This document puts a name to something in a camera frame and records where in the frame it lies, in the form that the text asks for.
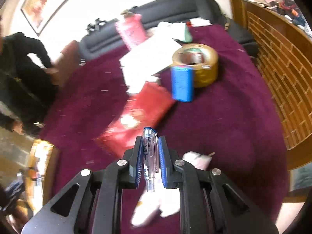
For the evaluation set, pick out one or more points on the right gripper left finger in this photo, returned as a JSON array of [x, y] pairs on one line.
[[92, 201]]

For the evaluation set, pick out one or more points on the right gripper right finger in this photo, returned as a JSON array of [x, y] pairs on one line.
[[209, 201]]

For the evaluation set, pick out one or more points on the blue clear ballpoint pen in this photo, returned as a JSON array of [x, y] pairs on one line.
[[151, 162]]

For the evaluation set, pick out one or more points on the white cosmetic tube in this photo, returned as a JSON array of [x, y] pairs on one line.
[[164, 201]]

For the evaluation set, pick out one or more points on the pink-grey cosmetic tube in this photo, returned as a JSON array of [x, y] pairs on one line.
[[199, 161]]

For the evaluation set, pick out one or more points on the gold-lined white tray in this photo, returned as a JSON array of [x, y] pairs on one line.
[[41, 168]]

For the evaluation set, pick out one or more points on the maroon velvet tablecloth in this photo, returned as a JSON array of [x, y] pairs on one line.
[[234, 119]]

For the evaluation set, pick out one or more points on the red foil packet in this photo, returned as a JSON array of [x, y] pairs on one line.
[[144, 109]]

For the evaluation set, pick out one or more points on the blue battery pack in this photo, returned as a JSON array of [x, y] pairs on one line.
[[182, 83]]

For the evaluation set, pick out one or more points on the person in black clothes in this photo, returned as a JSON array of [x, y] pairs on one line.
[[26, 87]]

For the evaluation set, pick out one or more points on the white papers and notebook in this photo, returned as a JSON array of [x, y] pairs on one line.
[[144, 62]]

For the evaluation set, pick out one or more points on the brown chair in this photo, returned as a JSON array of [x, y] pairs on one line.
[[66, 64]]

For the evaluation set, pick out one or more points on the pink knitted bottle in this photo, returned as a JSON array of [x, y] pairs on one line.
[[130, 28]]

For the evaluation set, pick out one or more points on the black leather car seat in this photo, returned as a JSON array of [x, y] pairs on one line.
[[103, 37]]

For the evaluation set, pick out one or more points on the wooden cabinet counter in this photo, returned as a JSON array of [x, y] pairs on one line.
[[284, 61]]

